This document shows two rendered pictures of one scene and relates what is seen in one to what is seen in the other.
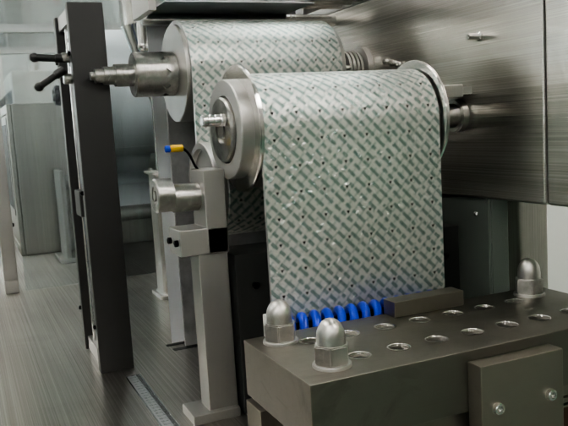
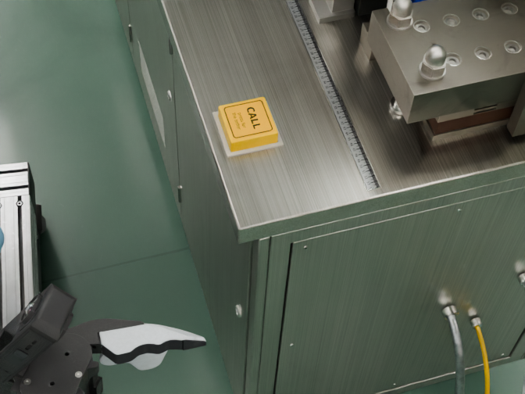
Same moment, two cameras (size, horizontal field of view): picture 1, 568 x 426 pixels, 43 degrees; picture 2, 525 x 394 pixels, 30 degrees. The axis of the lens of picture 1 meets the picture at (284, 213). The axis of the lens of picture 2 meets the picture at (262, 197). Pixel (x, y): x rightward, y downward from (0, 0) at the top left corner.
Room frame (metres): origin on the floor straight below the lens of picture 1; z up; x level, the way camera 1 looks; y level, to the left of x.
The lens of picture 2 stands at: (-0.25, 0.12, 2.01)
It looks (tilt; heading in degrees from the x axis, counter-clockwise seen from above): 56 degrees down; 4
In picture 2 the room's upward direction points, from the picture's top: 4 degrees clockwise
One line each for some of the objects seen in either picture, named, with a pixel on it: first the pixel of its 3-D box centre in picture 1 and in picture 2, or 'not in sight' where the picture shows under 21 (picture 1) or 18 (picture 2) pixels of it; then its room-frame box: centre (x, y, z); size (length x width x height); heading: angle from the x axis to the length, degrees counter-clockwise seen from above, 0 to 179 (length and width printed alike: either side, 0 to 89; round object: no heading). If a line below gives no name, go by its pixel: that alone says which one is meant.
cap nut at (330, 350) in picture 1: (330, 341); (435, 59); (0.65, -0.04, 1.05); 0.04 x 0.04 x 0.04
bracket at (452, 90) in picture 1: (441, 90); not in sight; (0.97, -0.22, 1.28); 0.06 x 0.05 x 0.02; 114
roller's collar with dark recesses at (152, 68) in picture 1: (153, 74); not in sight; (1.07, 0.18, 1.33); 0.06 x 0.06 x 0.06; 24
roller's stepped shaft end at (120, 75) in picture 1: (111, 75); not in sight; (1.05, 0.23, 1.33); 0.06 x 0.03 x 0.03; 114
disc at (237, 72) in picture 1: (238, 128); not in sight; (0.86, 0.05, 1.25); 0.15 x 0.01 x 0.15; 24
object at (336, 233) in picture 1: (359, 238); not in sight; (0.85, -0.09, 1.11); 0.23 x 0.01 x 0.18; 114
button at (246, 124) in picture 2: not in sight; (248, 123); (0.61, 0.21, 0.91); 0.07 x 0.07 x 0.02; 24
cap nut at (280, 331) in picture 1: (279, 320); (401, 9); (0.73, 0.01, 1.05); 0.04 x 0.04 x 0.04
